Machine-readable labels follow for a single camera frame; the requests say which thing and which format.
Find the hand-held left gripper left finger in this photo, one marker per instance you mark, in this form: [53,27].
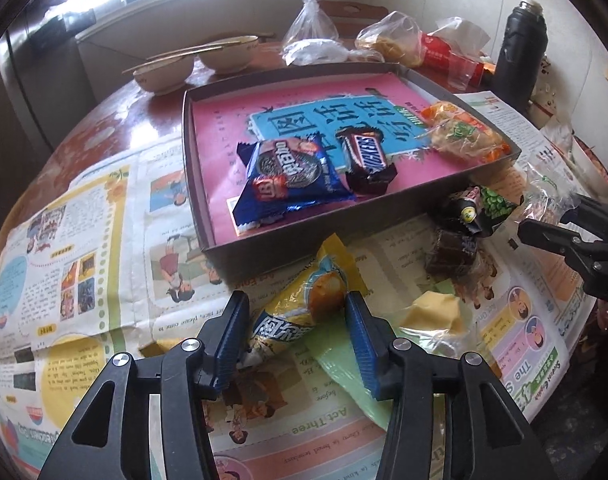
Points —
[231,345]

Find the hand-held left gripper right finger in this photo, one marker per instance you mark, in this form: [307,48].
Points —
[364,350]

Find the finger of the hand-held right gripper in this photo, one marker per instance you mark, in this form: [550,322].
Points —
[548,237]
[593,217]

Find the green and black snack packet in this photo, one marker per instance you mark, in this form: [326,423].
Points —
[491,205]

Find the yellow snack packet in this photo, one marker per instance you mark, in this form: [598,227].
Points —
[304,300]

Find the yellow cake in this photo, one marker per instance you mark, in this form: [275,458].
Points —
[433,312]

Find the brown cake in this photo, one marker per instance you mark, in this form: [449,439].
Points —
[451,250]

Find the grey cardboard box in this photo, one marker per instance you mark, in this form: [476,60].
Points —
[294,230]

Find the orange rice cracker packet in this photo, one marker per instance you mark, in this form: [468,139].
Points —
[463,135]

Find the blue cookie packet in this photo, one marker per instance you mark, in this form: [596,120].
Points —
[294,175]

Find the brown chocolate bar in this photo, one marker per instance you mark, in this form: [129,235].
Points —
[366,157]

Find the white bowl with food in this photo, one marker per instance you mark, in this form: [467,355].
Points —
[596,165]

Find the text newspaper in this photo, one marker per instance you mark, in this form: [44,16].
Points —
[508,120]

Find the beige toy figurine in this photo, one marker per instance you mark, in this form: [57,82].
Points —
[541,95]

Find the colourful newspaper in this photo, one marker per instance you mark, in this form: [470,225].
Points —
[109,260]

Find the black thermos bottle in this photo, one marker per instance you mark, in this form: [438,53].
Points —
[518,55]

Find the clear plastic cup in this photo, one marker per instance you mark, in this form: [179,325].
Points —
[461,72]

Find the red tissue pack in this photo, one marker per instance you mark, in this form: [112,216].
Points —
[438,55]

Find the plastic bag of fried food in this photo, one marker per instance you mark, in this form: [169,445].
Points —
[388,40]

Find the beige ceramic bowl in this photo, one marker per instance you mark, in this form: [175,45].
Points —
[164,77]
[229,57]

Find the white crumpled plastic bag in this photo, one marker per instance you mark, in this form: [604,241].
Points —
[316,52]

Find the wooden chair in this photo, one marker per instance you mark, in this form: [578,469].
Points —
[354,10]

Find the tall clear plastic bag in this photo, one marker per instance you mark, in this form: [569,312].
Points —
[311,20]

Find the dark steel refrigerator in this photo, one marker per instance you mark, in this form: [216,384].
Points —
[29,90]

